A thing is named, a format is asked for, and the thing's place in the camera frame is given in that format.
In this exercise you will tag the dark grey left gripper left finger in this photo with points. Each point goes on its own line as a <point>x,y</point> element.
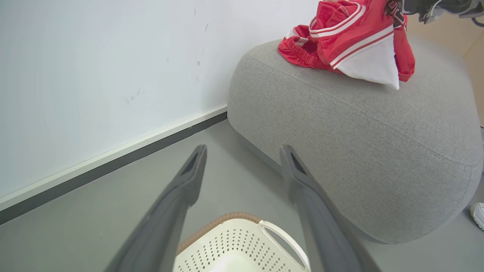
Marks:
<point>166,219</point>

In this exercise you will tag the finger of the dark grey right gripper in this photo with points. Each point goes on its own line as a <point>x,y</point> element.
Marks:
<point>395,13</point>

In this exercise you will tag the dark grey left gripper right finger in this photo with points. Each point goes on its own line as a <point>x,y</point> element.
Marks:
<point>325,234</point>

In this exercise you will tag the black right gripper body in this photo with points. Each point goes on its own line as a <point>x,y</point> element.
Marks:
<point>438,6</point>

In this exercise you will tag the red and white sports shorts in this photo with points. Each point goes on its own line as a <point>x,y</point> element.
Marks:
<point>363,45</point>

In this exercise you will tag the beige perforated plastic laundry basket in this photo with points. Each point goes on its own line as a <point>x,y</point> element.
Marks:
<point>242,245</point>

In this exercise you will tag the grey fabric seat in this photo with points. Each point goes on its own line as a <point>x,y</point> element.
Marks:
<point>359,151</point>

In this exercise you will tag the white shoe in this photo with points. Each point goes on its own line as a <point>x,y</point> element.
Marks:
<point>478,215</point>

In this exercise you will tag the dark grey wall baseboard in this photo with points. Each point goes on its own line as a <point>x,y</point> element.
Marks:
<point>113,166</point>

